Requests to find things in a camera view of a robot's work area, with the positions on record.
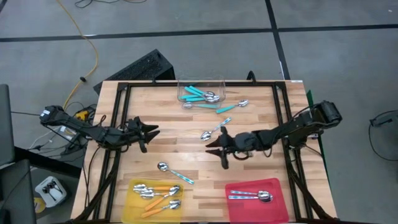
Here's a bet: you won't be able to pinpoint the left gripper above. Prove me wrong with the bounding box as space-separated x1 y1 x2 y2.
126 116 161 153

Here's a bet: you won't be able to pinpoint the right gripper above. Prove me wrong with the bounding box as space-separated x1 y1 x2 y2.
205 126 259 170

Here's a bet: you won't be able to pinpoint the black perforated box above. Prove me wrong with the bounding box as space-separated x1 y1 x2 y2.
93 49 176 96

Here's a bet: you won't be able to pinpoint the clear plastic bin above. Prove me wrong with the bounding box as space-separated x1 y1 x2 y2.
177 74 226 103

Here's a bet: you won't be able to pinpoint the red plastic bin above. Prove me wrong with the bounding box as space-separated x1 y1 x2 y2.
224 177 290 224

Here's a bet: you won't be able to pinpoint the yellow plastic bin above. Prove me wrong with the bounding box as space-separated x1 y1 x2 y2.
121 178 185 224

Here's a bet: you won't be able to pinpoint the black desk beam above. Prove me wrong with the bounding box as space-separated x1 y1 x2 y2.
14 146 82 179

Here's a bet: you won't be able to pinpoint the black earphones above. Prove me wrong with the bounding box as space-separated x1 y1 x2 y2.
42 182 63 202

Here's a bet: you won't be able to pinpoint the white box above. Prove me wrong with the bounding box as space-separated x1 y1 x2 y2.
34 175 68 208

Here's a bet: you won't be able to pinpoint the yellow tape roll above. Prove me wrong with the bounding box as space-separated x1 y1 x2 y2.
33 197 47 215

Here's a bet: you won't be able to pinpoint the large black monitor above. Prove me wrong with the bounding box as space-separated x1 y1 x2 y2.
0 159 37 224

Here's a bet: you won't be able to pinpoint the yellow power cable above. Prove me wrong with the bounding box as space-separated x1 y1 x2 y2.
55 0 100 106

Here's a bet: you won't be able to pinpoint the black device with cable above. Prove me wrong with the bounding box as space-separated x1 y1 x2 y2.
368 109 398 149

